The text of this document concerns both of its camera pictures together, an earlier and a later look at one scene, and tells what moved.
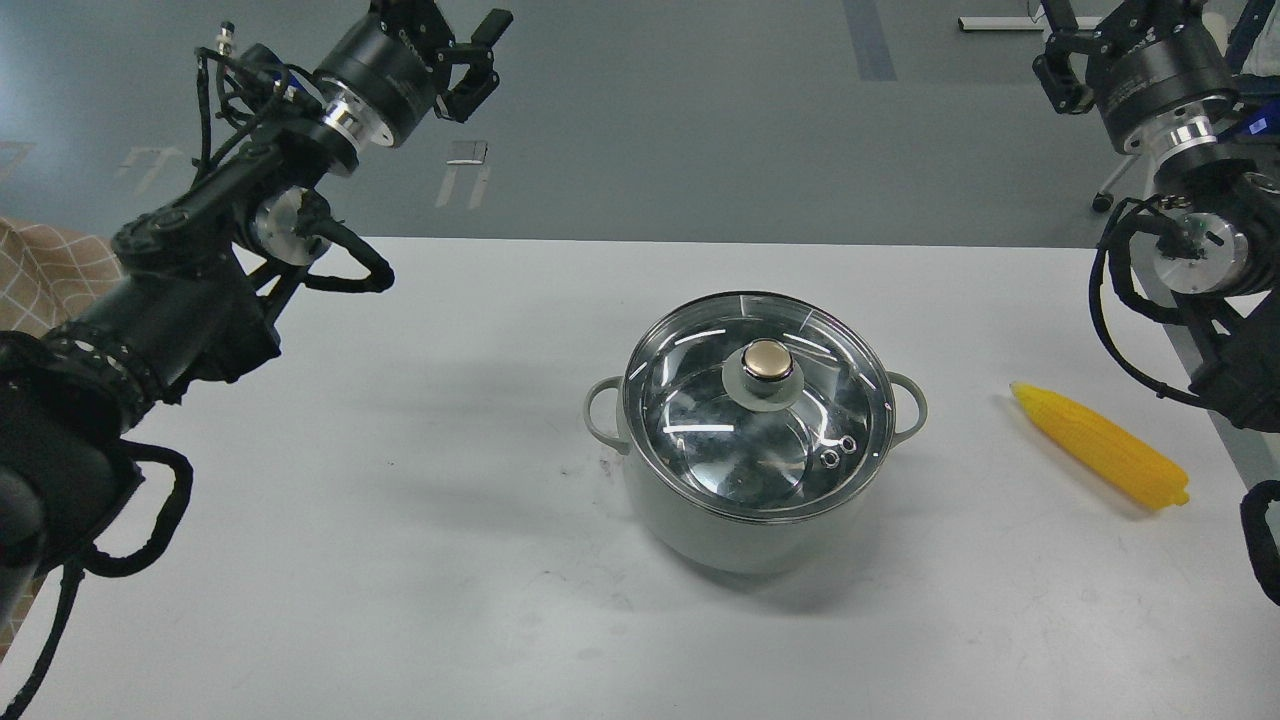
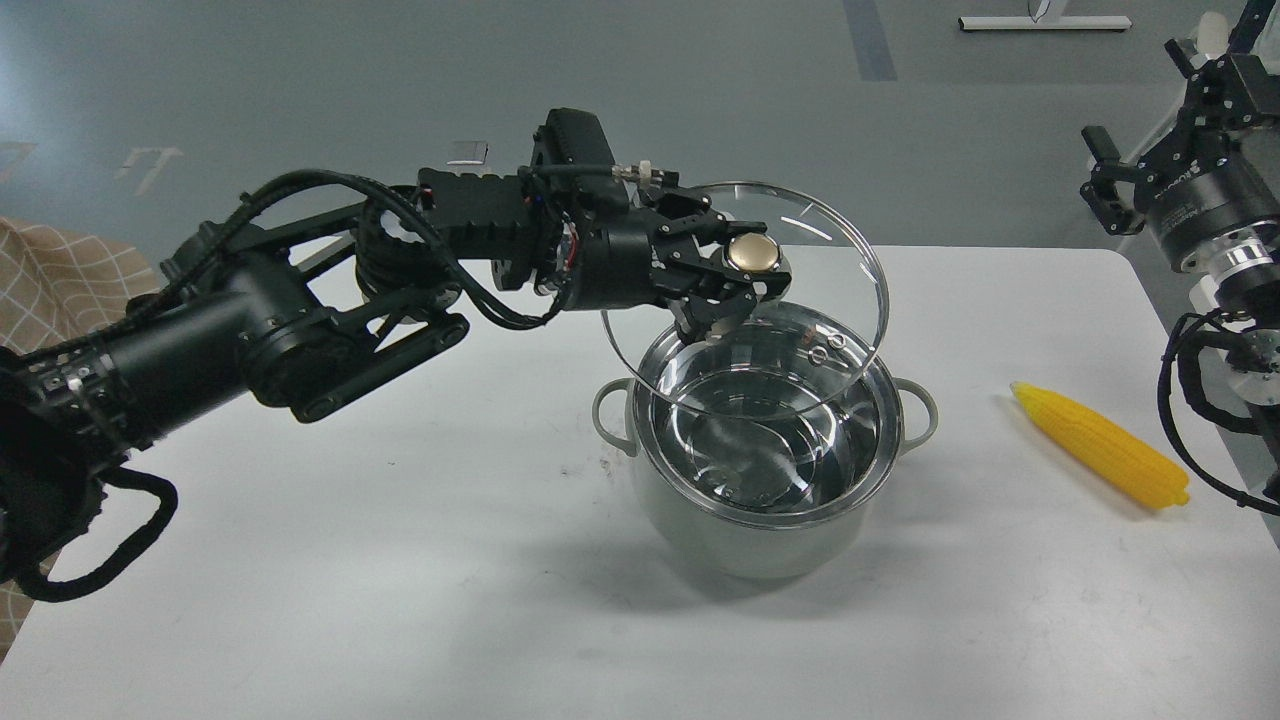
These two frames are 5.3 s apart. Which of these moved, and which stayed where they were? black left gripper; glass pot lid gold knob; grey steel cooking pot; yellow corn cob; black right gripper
Moved: black right gripper; black left gripper; glass pot lid gold knob
Stayed: grey steel cooking pot; yellow corn cob
